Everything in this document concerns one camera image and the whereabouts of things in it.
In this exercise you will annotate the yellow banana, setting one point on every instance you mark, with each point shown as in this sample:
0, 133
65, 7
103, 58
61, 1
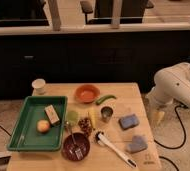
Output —
92, 116

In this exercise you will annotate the green cucumber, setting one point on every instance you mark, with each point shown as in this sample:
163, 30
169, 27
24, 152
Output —
104, 98

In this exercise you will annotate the green plastic tray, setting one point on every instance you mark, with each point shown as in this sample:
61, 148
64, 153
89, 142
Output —
26, 137

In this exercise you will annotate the light green cup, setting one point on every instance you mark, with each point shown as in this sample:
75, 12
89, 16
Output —
72, 117

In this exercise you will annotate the metal fork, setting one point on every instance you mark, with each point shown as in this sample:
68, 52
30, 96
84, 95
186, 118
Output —
77, 149

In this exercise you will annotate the bunch of dark grapes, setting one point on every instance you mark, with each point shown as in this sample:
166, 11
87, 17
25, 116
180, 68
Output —
85, 126

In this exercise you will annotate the yellow-red apple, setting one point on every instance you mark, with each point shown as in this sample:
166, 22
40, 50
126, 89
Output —
43, 126

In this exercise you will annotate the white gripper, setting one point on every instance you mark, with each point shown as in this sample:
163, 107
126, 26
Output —
155, 103

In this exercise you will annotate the blue sponge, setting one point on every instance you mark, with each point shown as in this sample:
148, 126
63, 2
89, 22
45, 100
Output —
129, 121

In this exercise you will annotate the white paper cup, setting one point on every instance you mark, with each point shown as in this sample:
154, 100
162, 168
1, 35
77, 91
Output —
39, 86

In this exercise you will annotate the orange-red bowl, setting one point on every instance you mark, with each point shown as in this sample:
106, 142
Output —
86, 93

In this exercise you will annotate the white dish brush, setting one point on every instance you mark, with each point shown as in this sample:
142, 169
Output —
100, 137

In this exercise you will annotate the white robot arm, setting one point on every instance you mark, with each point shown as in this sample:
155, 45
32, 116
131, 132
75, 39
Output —
170, 83

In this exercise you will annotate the metal cup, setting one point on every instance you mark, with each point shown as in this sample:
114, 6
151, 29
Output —
106, 113

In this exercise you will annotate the dark maroon bowl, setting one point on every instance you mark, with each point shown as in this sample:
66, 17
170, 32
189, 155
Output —
68, 146

